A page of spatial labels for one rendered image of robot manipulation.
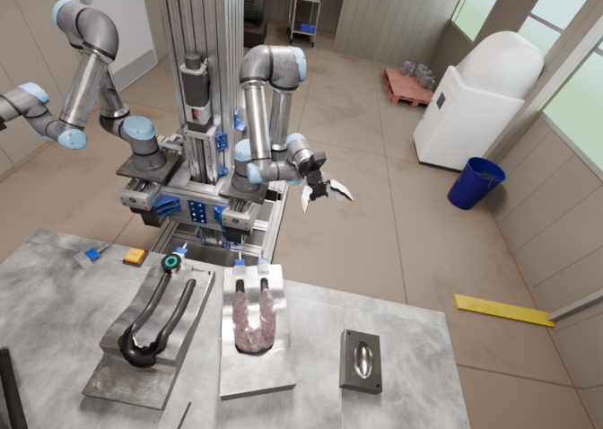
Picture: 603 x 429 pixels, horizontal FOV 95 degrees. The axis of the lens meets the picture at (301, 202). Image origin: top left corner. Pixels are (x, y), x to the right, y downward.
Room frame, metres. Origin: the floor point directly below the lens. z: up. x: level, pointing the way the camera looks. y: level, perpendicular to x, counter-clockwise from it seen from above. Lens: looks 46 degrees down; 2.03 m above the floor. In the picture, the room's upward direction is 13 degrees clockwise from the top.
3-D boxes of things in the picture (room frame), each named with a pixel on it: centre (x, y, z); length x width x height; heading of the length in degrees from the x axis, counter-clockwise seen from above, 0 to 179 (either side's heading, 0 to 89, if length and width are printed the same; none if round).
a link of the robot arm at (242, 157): (1.01, 0.29, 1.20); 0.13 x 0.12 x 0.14; 118
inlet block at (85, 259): (0.55, 0.86, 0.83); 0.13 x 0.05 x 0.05; 155
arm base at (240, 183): (1.00, 0.30, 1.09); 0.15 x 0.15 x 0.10
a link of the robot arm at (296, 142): (0.83, 0.06, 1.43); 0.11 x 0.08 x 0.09; 28
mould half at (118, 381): (0.32, 0.43, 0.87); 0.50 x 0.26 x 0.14; 2
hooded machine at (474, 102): (3.42, -1.72, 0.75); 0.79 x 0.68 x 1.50; 94
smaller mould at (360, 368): (0.37, -0.38, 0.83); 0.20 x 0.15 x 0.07; 2
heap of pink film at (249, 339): (0.42, 0.08, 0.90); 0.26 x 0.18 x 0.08; 19
